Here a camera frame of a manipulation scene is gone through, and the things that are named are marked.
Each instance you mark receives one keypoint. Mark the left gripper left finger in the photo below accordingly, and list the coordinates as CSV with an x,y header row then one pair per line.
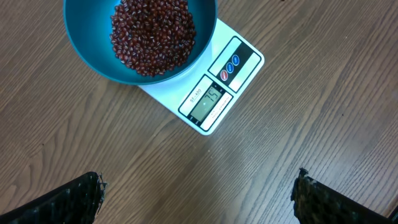
x,y
77,201

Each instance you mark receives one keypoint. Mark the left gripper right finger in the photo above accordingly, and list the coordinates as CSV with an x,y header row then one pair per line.
x,y
316,203

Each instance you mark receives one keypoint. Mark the white kitchen scale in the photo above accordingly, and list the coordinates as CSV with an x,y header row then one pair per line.
x,y
203,95

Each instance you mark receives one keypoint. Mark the blue bowl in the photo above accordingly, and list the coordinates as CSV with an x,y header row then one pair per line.
x,y
88,25

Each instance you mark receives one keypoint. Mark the red beans in bowl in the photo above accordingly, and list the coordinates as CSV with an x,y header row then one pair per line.
x,y
152,36

